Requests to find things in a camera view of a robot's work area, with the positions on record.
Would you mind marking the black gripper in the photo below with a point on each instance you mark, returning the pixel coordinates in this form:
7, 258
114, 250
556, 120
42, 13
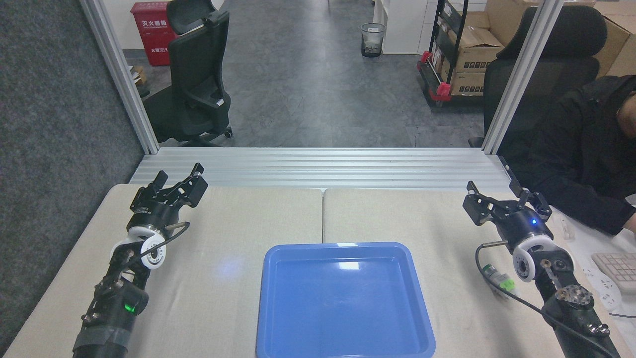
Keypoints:
521, 226
155, 211

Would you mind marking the switch part with green clip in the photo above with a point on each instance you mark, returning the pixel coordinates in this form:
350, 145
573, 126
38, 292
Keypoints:
497, 276

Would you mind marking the blue plastic tray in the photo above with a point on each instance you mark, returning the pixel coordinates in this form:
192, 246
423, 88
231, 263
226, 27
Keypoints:
343, 308

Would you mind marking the person's hand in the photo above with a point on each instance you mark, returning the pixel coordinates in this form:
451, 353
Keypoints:
631, 223

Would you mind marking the person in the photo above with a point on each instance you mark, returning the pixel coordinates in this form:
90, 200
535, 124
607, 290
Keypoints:
581, 149

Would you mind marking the black office chair with armrests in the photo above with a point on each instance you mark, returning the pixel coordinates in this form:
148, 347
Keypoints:
196, 84

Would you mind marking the grey felt partition panel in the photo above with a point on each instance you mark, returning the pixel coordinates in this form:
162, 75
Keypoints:
54, 149

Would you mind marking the beige keyboard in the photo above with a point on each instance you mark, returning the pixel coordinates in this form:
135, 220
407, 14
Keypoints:
618, 268

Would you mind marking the flat cardboard box with label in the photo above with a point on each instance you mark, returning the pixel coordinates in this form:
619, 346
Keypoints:
467, 83

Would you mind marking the white power strip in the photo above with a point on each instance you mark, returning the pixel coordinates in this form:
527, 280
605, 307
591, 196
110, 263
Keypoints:
603, 293

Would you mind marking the black cart with red corners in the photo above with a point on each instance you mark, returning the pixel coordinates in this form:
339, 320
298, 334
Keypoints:
437, 74

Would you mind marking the black high-back office chair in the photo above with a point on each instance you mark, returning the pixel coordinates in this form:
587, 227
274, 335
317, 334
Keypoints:
561, 64

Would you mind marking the red fire extinguisher box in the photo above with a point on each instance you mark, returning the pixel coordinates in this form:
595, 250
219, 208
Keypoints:
151, 32

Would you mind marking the open cardboard box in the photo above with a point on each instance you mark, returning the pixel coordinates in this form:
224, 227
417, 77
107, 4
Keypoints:
477, 52

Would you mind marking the large brown cardboard box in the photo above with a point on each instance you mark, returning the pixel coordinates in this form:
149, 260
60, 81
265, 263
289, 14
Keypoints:
616, 44

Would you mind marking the white cabinet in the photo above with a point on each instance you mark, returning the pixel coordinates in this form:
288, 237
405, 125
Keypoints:
402, 25

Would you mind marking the black mesh waste bin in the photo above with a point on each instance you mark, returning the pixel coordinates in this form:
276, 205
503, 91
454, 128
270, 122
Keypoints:
372, 41

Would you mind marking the black frame bracket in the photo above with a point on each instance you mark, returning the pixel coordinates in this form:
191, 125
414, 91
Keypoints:
507, 166

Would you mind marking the silver aluminium frame post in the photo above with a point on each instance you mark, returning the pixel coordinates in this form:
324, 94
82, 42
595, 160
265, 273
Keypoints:
519, 79
121, 79

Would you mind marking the silver aluminium rail platform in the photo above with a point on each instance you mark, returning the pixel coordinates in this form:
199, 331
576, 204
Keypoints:
323, 169

